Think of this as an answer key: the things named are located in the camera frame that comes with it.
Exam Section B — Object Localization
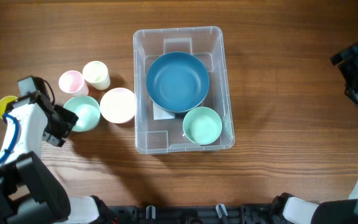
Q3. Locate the mint green bowl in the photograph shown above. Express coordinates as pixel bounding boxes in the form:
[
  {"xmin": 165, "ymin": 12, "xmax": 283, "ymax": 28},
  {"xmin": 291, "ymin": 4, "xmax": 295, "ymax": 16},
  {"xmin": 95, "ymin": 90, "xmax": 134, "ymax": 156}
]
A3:
[
  {"xmin": 63, "ymin": 96, "xmax": 101, "ymax": 132},
  {"xmin": 183, "ymin": 106, "xmax": 223, "ymax": 145}
]

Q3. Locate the cream plastic cup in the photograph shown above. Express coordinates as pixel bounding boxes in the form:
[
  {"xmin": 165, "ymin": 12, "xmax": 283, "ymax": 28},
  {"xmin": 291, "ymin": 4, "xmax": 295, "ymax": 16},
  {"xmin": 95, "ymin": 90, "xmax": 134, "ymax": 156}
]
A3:
[{"xmin": 82, "ymin": 61, "xmax": 111, "ymax": 90}]

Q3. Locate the pink plastic bowl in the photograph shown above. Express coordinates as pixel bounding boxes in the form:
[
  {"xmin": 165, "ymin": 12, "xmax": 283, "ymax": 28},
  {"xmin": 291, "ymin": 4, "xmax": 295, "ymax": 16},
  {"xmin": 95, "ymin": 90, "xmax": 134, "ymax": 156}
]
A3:
[{"xmin": 100, "ymin": 88, "xmax": 136, "ymax": 124}]

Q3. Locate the yellow plastic cup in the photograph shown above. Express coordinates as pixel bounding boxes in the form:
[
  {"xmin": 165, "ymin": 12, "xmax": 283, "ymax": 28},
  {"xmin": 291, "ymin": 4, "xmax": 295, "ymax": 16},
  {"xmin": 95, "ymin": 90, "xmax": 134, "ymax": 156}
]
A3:
[{"xmin": 0, "ymin": 95, "xmax": 17, "ymax": 119}]

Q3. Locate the dark blue plate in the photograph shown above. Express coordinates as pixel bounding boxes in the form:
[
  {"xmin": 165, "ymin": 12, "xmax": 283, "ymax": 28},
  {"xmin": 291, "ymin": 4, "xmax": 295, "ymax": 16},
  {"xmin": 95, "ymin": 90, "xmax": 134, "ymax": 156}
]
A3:
[{"xmin": 145, "ymin": 52, "xmax": 210, "ymax": 113}]

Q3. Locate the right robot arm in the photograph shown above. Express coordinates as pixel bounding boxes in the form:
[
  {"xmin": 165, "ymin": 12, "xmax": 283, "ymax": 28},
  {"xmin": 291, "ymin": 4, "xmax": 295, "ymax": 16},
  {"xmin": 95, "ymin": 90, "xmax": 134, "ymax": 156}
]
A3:
[{"xmin": 269, "ymin": 43, "xmax": 358, "ymax": 224}]

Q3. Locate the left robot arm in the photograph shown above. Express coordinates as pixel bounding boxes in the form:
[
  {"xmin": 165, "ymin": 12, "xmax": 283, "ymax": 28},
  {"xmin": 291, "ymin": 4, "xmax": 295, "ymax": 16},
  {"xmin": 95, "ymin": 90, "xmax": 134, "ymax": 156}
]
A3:
[{"xmin": 0, "ymin": 76, "xmax": 111, "ymax": 223}]

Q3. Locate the clear plastic storage container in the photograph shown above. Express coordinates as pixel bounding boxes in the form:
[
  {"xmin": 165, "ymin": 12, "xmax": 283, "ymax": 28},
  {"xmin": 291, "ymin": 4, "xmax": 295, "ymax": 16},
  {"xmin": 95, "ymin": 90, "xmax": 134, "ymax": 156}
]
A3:
[{"xmin": 133, "ymin": 26, "xmax": 235, "ymax": 154}]

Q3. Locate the pink plastic cup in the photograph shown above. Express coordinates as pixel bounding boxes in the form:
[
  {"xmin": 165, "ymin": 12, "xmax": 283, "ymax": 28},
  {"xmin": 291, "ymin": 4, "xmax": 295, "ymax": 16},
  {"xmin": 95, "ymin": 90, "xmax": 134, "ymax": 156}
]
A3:
[{"xmin": 58, "ymin": 70, "xmax": 89, "ymax": 96}]

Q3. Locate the white paper label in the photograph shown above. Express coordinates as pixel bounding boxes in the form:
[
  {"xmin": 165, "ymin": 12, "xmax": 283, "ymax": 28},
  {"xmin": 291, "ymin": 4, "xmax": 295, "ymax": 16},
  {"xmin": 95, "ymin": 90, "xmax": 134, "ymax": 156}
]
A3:
[{"xmin": 153, "ymin": 103, "xmax": 175, "ymax": 120}]

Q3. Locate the left blue cable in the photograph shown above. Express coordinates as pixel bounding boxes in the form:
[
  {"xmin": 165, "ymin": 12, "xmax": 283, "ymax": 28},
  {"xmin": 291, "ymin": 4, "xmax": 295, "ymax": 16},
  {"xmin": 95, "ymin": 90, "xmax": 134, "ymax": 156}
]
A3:
[{"xmin": 0, "ymin": 113, "xmax": 21, "ymax": 198}]

